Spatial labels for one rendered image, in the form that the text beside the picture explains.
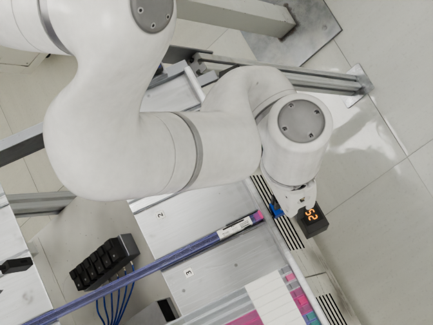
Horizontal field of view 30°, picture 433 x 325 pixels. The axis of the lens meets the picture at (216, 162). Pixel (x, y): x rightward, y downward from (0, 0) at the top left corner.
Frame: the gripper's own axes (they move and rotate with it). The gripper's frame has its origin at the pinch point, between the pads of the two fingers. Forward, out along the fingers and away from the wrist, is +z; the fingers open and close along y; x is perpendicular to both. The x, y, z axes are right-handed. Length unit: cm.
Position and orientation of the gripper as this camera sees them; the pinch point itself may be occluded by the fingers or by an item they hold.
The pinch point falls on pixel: (281, 198)
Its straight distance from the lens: 132.4
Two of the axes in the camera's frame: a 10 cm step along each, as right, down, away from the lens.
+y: -4.5, -8.4, 3.2
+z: 0.0, 3.6, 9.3
